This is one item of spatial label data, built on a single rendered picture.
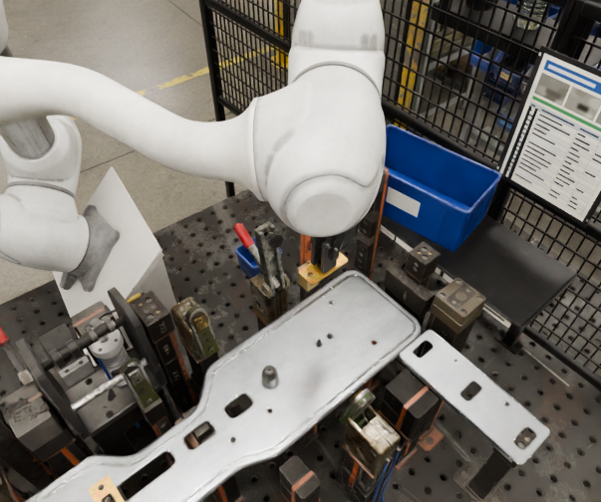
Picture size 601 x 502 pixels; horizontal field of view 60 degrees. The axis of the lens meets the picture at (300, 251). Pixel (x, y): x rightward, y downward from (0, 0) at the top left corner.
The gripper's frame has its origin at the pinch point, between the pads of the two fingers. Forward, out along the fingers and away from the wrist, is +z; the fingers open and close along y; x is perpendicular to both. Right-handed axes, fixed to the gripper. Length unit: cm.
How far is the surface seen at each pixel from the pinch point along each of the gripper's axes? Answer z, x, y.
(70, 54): 130, 67, -343
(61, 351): 10.8, -40.6, -18.3
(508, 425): 28.4, 14.8, 35.7
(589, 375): 52, 55, 40
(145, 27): 130, 130, -345
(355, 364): 28.6, 2.3, 8.4
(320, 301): 28.7, 7.3, -7.4
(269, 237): 8.1, -0.6, -14.1
